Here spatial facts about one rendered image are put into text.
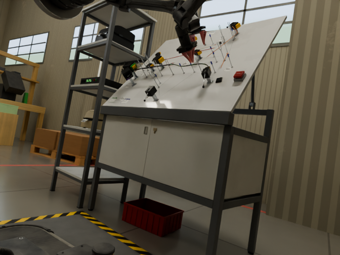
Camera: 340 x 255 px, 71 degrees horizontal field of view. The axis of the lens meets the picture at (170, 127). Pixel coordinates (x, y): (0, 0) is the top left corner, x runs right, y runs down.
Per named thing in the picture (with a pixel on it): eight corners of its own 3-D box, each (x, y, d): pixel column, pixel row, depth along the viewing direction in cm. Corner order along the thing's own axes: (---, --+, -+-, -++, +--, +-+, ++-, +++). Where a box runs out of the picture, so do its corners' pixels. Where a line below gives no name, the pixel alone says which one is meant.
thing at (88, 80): (99, 83, 209) (100, 76, 209) (79, 85, 232) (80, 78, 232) (128, 93, 233) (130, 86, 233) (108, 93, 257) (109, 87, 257)
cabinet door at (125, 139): (142, 176, 161) (152, 119, 163) (97, 162, 198) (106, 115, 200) (144, 176, 163) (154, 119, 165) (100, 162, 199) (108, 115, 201)
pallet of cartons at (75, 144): (117, 165, 480) (121, 141, 483) (71, 165, 393) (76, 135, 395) (73, 154, 558) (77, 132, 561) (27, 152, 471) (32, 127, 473)
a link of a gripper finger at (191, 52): (187, 61, 137) (181, 46, 133) (199, 59, 133) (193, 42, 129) (183, 67, 132) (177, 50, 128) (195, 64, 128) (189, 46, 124)
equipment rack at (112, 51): (78, 209, 197) (116, -8, 206) (48, 189, 237) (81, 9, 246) (126, 203, 234) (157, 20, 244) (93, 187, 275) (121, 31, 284)
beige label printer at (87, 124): (93, 129, 209) (96, 107, 210) (79, 127, 222) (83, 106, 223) (120, 133, 233) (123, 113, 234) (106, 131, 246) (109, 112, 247)
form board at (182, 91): (103, 107, 202) (101, 105, 201) (166, 42, 251) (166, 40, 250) (231, 114, 123) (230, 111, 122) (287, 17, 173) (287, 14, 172)
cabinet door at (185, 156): (212, 200, 124) (223, 125, 126) (141, 176, 161) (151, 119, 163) (214, 200, 126) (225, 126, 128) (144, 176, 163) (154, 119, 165)
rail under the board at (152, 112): (227, 124, 121) (229, 112, 121) (99, 113, 200) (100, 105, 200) (232, 126, 125) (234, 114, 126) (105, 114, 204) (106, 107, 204)
